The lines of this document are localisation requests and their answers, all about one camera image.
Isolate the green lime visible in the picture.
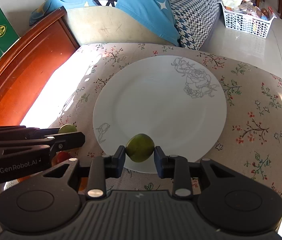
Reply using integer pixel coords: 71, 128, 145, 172
58, 124, 78, 134
125, 133, 155, 163

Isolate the red cherry tomato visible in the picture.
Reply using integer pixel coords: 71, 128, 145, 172
56, 151, 71, 164

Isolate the red wooden side table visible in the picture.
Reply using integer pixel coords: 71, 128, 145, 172
0, 8, 79, 126

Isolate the white floral plate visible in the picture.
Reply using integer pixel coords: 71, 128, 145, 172
93, 55, 226, 162

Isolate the floral beige tablecloth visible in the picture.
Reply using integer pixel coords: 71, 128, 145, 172
21, 43, 282, 198

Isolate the beige sofa armrest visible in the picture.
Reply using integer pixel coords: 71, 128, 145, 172
64, 6, 172, 46

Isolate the houndstooth sofa cushion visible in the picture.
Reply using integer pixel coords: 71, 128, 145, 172
170, 0, 220, 50

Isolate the white perforated plastic basket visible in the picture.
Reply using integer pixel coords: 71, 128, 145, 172
219, 2, 277, 39

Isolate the blue printed pillow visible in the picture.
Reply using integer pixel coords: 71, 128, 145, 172
29, 0, 180, 46

